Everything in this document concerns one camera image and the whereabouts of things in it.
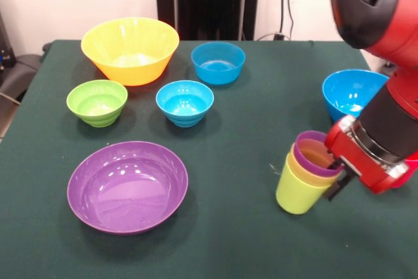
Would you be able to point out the purple cup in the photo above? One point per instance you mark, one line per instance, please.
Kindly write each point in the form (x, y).
(303, 158)

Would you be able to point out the small light blue ribbed bowl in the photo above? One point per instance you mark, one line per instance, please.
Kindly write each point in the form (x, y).
(184, 109)

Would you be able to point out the lime green cup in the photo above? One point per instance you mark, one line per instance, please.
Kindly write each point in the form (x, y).
(294, 197)

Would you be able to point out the medium blue bowl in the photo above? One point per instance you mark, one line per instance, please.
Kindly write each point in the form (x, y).
(218, 70)

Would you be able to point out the large orange bowl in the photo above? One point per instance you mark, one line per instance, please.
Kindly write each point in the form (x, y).
(130, 66)

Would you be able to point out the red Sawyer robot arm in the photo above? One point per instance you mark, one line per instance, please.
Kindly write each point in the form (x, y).
(385, 14)

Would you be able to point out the small green ribbed bowl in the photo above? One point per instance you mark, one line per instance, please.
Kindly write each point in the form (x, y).
(96, 109)

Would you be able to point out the black pedestal foot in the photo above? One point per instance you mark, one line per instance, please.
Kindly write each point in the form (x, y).
(18, 70)

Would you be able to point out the wide purple bowl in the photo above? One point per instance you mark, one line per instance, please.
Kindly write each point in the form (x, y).
(127, 194)

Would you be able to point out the dark green table cloth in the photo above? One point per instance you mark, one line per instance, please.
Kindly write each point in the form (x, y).
(228, 177)

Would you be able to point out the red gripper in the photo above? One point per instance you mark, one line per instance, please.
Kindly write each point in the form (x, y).
(359, 164)

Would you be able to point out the yellow cup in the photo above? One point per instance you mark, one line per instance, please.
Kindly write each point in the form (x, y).
(295, 169)

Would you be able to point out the large blue bowl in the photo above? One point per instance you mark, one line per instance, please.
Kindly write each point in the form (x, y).
(346, 96)

